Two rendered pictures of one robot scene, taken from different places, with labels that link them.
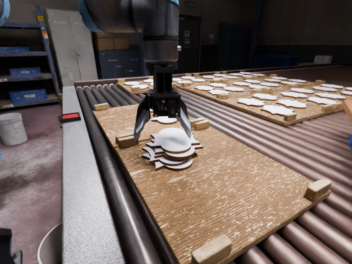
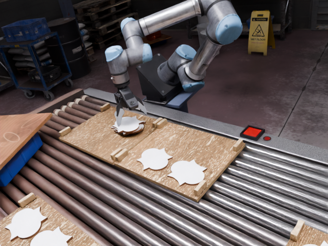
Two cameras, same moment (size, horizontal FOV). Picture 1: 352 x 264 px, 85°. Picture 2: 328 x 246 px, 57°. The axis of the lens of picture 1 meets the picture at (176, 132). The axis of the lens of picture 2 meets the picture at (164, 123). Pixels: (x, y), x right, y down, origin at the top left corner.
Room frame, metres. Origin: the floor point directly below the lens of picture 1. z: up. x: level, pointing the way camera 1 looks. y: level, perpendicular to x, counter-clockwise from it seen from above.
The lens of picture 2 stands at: (1.71, -0.16, 1.67)
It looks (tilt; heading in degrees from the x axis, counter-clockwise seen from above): 30 degrees down; 165
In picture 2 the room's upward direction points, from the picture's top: 11 degrees counter-clockwise
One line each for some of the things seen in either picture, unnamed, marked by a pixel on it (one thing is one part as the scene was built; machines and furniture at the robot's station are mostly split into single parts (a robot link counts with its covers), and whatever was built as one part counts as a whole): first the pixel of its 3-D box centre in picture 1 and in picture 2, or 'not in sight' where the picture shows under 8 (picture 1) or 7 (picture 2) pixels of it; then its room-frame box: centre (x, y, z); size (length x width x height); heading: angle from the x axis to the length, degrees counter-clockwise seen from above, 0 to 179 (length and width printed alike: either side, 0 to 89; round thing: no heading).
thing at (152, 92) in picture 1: (162, 90); (124, 92); (0.45, 0.03, 1.12); 0.09 x 0.08 x 0.12; 9
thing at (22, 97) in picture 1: (28, 94); not in sight; (4.18, 3.22, 0.25); 0.62 x 0.42 x 0.22; 133
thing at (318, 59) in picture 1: (322, 59); not in sight; (5.90, -4.20, 0.86); 0.37 x 0.30 x 0.22; 36
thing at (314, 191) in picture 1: (318, 189); (65, 131); (0.31, -0.28, 0.95); 0.06 x 0.02 x 0.03; 119
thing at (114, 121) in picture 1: (143, 118); (178, 154); (0.77, 0.14, 0.93); 0.41 x 0.35 x 0.02; 30
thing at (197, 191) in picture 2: not in sight; (200, 187); (1.01, 0.12, 0.95); 0.06 x 0.02 x 0.03; 120
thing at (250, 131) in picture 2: (70, 117); (252, 133); (0.81, 0.46, 0.92); 0.06 x 0.06 x 0.01; 28
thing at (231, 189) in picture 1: (204, 167); (111, 131); (0.41, -0.07, 0.93); 0.41 x 0.35 x 0.02; 29
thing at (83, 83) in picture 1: (253, 73); not in sight; (2.52, -0.97, 0.90); 4.04 x 0.06 x 0.10; 118
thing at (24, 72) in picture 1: (26, 71); not in sight; (4.24, 3.15, 0.72); 0.50 x 0.38 x 0.16; 118
